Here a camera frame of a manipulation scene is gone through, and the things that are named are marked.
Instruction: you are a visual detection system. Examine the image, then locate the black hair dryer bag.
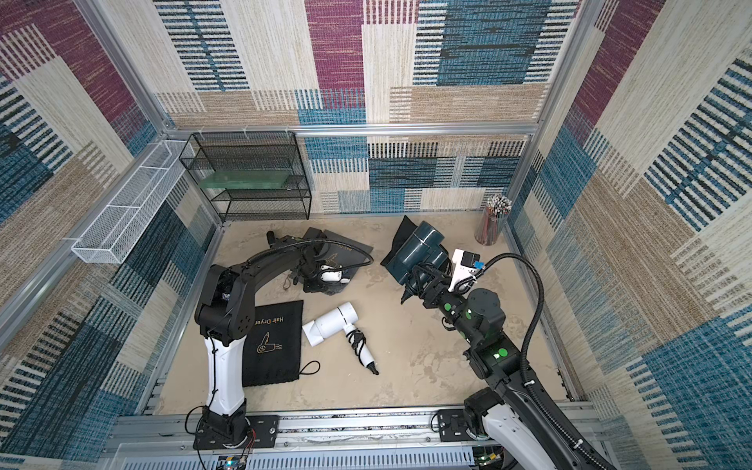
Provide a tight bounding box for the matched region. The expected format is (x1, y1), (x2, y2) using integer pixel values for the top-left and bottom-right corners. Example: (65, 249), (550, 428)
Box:
(381, 215), (417, 266)

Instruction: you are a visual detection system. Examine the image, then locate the grey hair dryer bag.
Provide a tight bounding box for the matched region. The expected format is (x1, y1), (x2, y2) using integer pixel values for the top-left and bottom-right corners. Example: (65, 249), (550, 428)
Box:
(299, 227), (373, 282)

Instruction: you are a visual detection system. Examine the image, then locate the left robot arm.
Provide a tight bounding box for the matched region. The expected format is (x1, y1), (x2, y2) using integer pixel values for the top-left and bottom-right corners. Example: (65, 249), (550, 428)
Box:
(194, 231), (373, 450)

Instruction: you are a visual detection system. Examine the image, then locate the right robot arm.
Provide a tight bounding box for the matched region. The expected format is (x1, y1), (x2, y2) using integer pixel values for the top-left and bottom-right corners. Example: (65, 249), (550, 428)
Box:
(398, 264), (613, 469)

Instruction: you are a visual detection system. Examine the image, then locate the white hair dryer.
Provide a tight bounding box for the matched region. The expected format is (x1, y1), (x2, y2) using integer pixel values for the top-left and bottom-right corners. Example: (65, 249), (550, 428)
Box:
(303, 303), (380, 376)

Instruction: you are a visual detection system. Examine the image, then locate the black bag front left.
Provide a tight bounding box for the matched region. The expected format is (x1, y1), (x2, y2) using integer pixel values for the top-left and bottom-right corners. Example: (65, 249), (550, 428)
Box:
(242, 300), (321, 388)

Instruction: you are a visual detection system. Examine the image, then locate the striped pencil cup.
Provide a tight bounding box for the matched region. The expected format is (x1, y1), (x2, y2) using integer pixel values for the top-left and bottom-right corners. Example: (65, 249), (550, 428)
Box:
(475, 194), (512, 246)

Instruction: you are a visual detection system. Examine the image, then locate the green tray on shelf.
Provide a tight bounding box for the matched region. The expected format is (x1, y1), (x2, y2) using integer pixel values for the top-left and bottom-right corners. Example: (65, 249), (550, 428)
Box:
(199, 170), (291, 190)

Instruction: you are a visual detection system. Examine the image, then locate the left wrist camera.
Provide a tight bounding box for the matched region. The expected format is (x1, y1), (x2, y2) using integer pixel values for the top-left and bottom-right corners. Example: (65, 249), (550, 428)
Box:
(319, 266), (344, 283)

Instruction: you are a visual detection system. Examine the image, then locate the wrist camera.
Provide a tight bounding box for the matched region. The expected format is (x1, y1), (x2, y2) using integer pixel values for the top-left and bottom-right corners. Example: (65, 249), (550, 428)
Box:
(319, 266), (344, 283)
(450, 249), (484, 294)

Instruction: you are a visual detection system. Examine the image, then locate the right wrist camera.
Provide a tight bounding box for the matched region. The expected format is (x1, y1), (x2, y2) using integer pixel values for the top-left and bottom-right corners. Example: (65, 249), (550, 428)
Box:
(450, 249), (484, 294)

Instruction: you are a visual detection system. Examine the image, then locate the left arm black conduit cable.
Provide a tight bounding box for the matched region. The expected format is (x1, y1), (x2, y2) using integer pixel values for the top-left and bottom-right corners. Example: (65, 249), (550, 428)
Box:
(246, 237), (375, 274)

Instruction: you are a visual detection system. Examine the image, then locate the black wire mesh shelf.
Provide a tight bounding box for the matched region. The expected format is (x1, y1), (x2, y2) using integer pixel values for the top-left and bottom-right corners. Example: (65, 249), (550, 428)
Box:
(179, 131), (313, 222)

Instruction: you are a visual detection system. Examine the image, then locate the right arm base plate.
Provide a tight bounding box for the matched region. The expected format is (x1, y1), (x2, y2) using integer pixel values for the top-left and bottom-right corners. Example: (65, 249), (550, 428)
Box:
(429, 409), (488, 443)

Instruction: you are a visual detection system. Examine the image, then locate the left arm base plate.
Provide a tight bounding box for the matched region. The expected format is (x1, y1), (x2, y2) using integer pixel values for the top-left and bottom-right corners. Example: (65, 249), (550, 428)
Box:
(193, 415), (280, 452)

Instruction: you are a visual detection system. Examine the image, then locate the white wire mesh basket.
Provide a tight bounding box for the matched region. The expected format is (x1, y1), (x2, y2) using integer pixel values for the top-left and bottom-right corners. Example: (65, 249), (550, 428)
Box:
(72, 140), (185, 264)

